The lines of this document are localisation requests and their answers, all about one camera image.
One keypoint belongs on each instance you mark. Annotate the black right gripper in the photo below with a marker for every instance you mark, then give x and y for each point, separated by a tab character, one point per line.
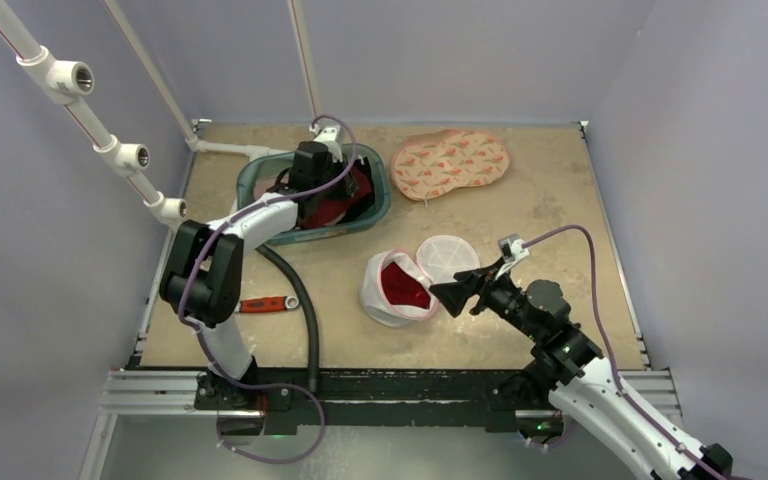
482	288

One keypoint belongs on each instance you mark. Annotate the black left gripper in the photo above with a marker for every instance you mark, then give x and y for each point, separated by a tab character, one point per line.
337	167

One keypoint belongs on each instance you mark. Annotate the round pink white laundry bag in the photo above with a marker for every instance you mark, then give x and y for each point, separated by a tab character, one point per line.
436	260

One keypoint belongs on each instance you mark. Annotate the dark red bra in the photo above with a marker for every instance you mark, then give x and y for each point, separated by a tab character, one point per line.
331	211

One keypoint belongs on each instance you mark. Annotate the pink bra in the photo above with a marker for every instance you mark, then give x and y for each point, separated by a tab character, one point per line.
262	186

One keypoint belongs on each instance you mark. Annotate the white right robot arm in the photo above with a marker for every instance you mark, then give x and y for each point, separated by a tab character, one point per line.
571	373

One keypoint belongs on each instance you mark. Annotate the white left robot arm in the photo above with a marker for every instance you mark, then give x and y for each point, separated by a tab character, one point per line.
202	277

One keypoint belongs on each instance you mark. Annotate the dark red garment in bag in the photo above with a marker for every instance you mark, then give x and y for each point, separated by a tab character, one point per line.
401	289

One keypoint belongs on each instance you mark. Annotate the teal plastic basin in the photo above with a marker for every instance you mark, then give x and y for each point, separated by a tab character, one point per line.
273	164

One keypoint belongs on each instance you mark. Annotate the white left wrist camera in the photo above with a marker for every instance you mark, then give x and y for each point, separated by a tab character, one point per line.
332	137

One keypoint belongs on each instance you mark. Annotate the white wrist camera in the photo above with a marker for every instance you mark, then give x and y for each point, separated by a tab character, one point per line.
513	250
332	137

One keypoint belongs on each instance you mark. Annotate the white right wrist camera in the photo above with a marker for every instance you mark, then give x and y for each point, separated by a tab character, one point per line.
513	250

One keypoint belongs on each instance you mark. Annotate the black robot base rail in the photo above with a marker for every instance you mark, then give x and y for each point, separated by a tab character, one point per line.
498	401

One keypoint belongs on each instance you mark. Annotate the red handled adjustable wrench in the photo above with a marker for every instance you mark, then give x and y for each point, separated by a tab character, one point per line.
271	304

